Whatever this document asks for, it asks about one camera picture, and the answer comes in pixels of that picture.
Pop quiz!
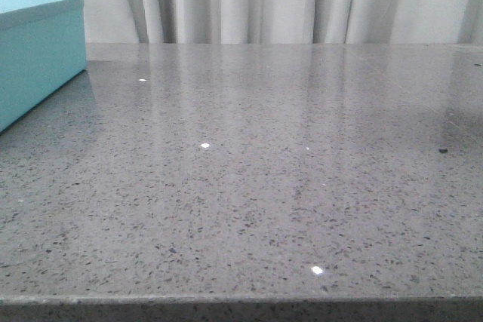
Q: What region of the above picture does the blue storage box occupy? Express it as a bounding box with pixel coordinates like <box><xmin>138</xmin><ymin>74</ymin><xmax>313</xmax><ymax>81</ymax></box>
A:
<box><xmin>1</xmin><ymin>0</ymin><xmax>87</xmax><ymax>130</ymax></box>

